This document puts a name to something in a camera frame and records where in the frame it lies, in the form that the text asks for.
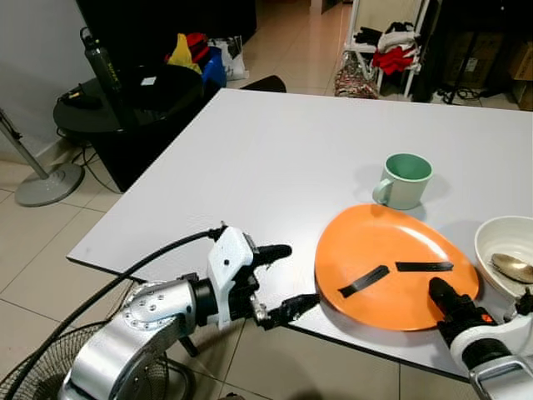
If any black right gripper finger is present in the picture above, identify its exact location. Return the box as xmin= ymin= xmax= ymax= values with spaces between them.
xmin=427 ymin=277 xmax=477 ymax=326

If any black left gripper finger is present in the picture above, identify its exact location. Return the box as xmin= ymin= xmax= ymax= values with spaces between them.
xmin=252 ymin=243 xmax=293 ymax=268
xmin=266 ymin=293 xmax=320 ymax=329

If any orange plate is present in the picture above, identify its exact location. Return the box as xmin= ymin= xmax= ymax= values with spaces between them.
xmin=315 ymin=202 xmax=481 ymax=332

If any black tape strip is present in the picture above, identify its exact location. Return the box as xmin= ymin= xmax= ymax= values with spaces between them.
xmin=395 ymin=261 xmax=455 ymax=273
xmin=338 ymin=265 xmax=391 ymax=297

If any gold metal spoon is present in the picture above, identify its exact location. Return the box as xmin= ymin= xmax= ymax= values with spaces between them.
xmin=490 ymin=252 xmax=533 ymax=286

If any black table leg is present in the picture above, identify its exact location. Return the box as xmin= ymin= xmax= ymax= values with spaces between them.
xmin=179 ymin=333 xmax=201 ymax=358

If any green ceramic mug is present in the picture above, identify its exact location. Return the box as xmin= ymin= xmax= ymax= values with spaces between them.
xmin=372 ymin=152 xmax=434 ymax=211

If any black chair back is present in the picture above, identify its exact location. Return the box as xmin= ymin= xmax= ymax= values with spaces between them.
xmin=242 ymin=75 xmax=286 ymax=94

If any patterned fabric bag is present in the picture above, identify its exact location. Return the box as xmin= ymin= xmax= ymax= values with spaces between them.
xmin=335 ymin=52 xmax=380 ymax=99

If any blue bag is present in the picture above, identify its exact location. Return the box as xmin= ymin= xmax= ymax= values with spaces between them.
xmin=200 ymin=46 xmax=227 ymax=88

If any black round side table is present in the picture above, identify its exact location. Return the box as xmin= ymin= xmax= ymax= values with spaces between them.
xmin=54 ymin=65 xmax=205 ymax=191

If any white plastic bag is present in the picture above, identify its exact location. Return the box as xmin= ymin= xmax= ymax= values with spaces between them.
xmin=210 ymin=37 xmax=249 ymax=80

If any yellow cloth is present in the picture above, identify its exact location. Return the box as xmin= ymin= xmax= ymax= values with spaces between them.
xmin=167 ymin=33 xmax=203 ymax=74

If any grey pole stand with base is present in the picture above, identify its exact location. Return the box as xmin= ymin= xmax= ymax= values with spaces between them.
xmin=0 ymin=108 xmax=86 ymax=208

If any red cloth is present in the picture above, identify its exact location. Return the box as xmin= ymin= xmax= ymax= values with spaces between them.
xmin=371 ymin=46 xmax=417 ymax=76

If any white clothes rack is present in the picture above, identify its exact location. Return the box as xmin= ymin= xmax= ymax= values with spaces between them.
xmin=346 ymin=0 xmax=438 ymax=99

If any brown cardboard box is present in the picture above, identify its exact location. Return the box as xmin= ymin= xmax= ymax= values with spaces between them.
xmin=446 ymin=33 xmax=505 ymax=88

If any white cloth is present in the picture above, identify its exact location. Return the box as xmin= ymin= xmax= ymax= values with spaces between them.
xmin=379 ymin=23 xmax=417 ymax=51

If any dark water bottle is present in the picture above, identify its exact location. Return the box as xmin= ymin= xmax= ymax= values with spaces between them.
xmin=81 ymin=27 xmax=124 ymax=126

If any black cabinet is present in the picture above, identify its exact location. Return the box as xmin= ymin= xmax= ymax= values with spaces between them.
xmin=77 ymin=0 xmax=257 ymax=76

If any black shelf unit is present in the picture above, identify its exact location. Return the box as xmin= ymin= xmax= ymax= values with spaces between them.
xmin=414 ymin=0 xmax=533 ymax=105

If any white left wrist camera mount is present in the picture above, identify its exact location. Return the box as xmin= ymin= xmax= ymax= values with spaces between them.
xmin=207 ymin=227 xmax=255 ymax=305

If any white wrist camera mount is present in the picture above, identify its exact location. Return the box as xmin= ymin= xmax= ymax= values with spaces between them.
xmin=207 ymin=227 xmax=255 ymax=305
xmin=450 ymin=312 xmax=533 ymax=368

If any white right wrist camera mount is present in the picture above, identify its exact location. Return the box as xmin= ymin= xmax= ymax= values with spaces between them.
xmin=450 ymin=312 xmax=533 ymax=368

